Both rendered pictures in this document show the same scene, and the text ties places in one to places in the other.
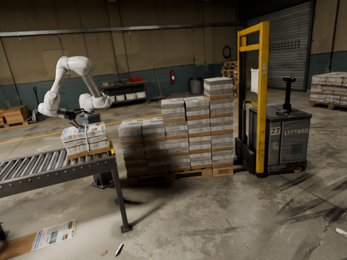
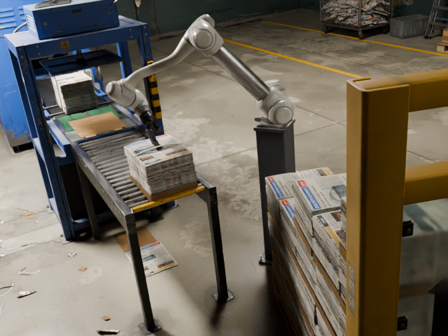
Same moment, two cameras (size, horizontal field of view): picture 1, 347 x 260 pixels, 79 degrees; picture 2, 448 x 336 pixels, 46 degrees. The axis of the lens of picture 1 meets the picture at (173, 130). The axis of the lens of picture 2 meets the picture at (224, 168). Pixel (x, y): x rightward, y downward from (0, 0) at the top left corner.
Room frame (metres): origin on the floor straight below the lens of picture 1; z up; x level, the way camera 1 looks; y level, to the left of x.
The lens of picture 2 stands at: (2.03, -1.96, 2.14)
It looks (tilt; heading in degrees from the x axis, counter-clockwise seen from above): 25 degrees down; 84
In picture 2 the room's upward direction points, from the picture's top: 6 degrees counter-clockwise
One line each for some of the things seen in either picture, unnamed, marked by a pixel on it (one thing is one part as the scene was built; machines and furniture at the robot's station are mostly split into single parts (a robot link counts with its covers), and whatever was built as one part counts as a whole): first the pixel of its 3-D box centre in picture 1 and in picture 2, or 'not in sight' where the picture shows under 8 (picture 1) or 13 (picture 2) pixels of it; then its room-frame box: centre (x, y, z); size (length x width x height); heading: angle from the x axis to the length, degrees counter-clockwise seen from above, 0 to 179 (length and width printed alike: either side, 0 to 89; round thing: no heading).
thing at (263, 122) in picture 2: (87, 113); (271, 119); (2.68, 1.08, 1.03); 0.22 x 0.18 x 0.06; 146
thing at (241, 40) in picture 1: (241, 96); not in sight; (3.08, -1.05, 0.97); 0.09 x 0.09 x 1.75; 1
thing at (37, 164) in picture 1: (37, 165); (133, 165); (1.77, 1.26, 0.77); 0.47 x 0.05 x 0.05; 19
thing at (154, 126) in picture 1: (167, 148); (333, 290); (2.73, 0.11, 0.42); 1.17 x 0.39 x 0.83; 91
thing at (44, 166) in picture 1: (45, 163); (137, 168); (1.79, 1.20, 0.77); 0.47 x 0.05 x 0.05; 19
